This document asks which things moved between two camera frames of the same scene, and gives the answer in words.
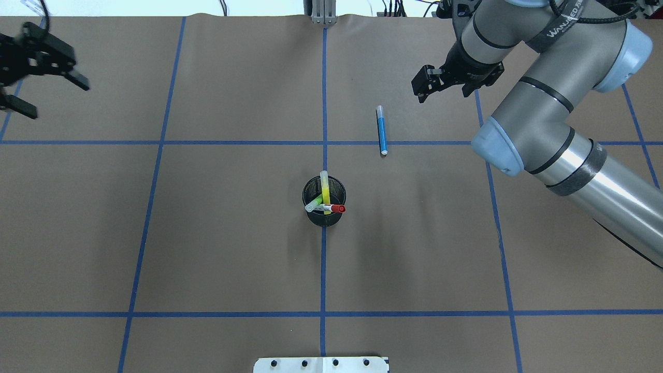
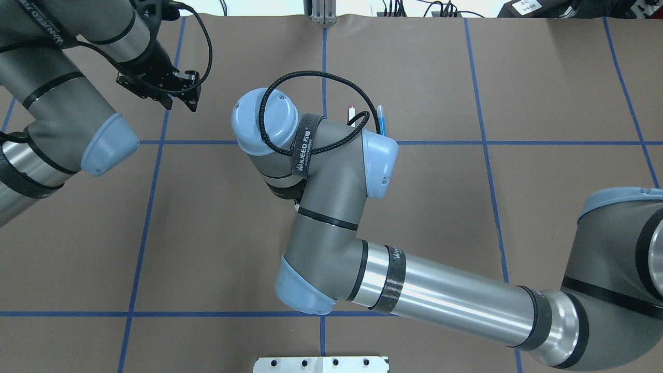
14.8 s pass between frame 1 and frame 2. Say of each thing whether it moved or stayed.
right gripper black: moved
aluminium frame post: stayed
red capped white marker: moved
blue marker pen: stayed
